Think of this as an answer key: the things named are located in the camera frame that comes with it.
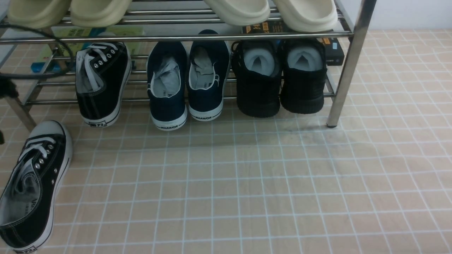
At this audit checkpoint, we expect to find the black canvas sneaker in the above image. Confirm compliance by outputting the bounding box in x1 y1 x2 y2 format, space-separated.
75 42 132 128
0 120 73 254

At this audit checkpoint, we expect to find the silver metal shoe rack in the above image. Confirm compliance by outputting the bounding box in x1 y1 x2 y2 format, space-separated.
1 0 376 130

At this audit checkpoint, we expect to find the navy canvas shoe right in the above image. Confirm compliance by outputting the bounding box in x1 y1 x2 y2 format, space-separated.
187 40 232 122

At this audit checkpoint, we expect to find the navy canvas shoe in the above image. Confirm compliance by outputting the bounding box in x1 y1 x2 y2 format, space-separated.
146 41 188 131
187 40 232 122

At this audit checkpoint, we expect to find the black knit shoe left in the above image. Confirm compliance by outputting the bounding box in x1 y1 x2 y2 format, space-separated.
231 40 282 118

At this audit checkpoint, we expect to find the black knit shoe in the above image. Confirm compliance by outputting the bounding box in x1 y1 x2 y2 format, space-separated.
231 40 282 118
278 38 327 114

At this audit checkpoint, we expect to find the navy canvas shoe left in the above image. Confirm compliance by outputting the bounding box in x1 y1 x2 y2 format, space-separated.
146 41 188 131

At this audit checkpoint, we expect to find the black knit shoe right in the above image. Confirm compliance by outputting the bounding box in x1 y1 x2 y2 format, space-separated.
278 38 327 114

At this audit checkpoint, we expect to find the cream slipper left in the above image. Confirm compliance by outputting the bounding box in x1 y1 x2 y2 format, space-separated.
204 0 270 26

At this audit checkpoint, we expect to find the cream slipper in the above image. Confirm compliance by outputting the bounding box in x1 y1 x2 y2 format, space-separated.
273 0 338 33
204 0 270 26

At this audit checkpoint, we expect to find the cream slipper right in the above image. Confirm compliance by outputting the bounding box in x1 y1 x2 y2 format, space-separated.
273 0 338 33

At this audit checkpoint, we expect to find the green and blue box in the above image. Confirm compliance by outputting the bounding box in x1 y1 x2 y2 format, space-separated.
30 26 145 73

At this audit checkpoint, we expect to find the black cable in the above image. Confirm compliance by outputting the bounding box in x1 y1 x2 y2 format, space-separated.
0 24 76 99

